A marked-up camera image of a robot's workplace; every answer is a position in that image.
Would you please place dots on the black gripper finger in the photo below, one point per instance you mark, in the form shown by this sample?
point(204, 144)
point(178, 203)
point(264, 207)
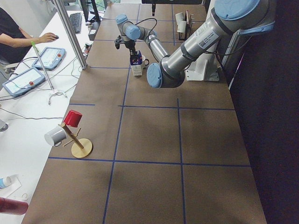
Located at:
point(132, 50)

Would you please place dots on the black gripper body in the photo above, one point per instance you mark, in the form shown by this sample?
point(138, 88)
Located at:
point(131, 45)

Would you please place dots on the blue milk carton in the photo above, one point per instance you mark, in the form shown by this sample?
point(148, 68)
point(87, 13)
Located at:
point(136, 63)

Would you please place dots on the white smiley face cup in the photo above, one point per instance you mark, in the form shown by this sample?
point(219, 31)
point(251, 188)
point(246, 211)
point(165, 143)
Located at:
point(145, 62)

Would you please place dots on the person's forearm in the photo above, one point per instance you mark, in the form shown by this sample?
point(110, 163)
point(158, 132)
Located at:
point(18, 42)

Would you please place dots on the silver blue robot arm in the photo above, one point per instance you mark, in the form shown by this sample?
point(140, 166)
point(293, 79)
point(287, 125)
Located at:
point(226, 18)

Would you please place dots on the red cup on tree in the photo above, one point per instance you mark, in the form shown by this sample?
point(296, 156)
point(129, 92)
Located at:
point(72, 118)

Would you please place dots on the person's hand on mouse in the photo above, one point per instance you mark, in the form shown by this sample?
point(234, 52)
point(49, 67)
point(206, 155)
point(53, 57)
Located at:
point(47, 37)

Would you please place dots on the white ribbed HOME mug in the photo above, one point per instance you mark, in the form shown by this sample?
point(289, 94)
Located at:
point(182, 27)

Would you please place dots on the white ribbed mug left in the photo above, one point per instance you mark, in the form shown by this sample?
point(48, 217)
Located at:
point(179, 17)

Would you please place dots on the black keyboard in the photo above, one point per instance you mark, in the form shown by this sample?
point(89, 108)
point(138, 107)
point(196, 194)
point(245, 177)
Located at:
point(76, 21)

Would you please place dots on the far teach pendant tablet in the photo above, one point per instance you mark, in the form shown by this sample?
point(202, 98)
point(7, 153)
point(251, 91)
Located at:
point(52, 57)

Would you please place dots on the teach pendant tablet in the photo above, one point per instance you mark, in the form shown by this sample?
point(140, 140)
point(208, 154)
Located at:
point(24, 82)
point(52, 57)

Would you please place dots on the metal rod stand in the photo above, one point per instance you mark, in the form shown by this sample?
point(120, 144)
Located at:
point(54, 91)

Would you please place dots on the wooden mug tree stand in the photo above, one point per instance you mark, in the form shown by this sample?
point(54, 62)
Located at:
point(80, 147)

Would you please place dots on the near teach pendant tablet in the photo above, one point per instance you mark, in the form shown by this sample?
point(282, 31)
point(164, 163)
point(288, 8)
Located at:
point(24, 82)

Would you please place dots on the grey mug on tree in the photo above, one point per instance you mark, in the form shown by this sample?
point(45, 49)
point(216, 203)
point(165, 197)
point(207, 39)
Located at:
point(55, 136)

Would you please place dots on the red bottle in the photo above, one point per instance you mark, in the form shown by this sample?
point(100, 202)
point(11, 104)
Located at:
point(9, 206)

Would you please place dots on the black wire mug rack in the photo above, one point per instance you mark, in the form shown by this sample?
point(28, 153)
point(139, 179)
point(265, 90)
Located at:
point(188, 18)

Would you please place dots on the aluminium frame post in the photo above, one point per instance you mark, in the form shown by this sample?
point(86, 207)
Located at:
point(70, 33)

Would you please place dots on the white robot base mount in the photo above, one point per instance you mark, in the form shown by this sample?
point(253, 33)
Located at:
point(203, 69)

